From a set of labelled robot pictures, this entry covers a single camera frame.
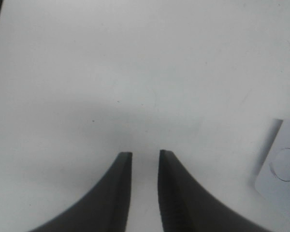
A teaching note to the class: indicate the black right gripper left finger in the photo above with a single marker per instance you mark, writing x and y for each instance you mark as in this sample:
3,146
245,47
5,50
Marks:
105,208

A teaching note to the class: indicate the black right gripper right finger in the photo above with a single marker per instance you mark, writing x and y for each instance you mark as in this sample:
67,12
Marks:
185,206

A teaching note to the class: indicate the white round door button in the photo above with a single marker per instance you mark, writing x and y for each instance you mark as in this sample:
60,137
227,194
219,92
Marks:
280,165

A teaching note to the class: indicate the white microwave oven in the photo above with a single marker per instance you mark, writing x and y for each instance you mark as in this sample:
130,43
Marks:
273,180

